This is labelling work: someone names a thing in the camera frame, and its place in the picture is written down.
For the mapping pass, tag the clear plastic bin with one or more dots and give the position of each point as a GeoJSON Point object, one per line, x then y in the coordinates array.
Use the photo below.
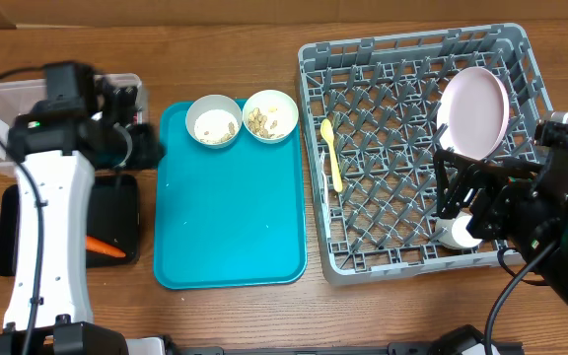
{"type": "Point", "coordinates": [19, 97]}

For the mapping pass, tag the grey dishwasher rack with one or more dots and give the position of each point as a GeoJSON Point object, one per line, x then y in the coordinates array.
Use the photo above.
{"type": "Point", "coordinates": [381, 95]}

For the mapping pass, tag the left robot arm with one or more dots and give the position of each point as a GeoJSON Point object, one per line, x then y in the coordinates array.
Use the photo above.
{"type": "Point", "coordinates": [85, 123]}

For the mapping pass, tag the black tray bin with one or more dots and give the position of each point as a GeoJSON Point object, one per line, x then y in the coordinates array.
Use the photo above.
{"type": "Point", "coordinates": [113, 218]}

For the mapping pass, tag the white plastic fork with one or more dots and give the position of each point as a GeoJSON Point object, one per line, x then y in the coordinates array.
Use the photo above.
{"type": "Point", "coordinates": [324, 178]}

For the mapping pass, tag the white bowl with nuts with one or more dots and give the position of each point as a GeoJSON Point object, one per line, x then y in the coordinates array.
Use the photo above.
{"type": "Point", "coordinates": [270, 116]}

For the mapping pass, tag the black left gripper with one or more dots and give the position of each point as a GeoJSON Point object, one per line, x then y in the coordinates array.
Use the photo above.
{"type": "Point", "coordinates": [149, 155]}

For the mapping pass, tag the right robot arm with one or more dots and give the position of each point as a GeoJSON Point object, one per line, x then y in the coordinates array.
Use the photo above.
{"type": "Point", "coordinates": [520, 201]}

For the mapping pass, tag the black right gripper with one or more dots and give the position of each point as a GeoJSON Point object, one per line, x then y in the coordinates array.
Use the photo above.
{"type": "Point", "coordinates": [495, 189]}

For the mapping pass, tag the white plate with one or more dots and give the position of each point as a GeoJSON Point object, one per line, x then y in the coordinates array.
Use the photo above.
{"type": "Point", "coordinates": [475, 110]}

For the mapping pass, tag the white bowl with crumbs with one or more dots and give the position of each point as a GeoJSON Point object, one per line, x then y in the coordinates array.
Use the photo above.
{"type": "Point", "coordinates": [214, 121]}

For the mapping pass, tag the yellow plastic spoon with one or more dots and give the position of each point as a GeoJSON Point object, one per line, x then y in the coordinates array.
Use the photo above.
{"type": "Point", "coordinates": [327, 134]}

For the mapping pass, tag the orange carrot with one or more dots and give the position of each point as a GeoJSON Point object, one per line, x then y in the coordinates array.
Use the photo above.
{"type": "Point", "coordinates": [95, 245]}

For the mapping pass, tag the teal plastic tray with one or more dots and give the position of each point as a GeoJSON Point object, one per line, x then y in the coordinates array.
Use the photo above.
{"type": "Point", "coordinates": [228, 217]}

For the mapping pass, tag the white paper cup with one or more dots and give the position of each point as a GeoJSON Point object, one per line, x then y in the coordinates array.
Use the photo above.
{"type": "Point", "coordinates": [453, 233]}

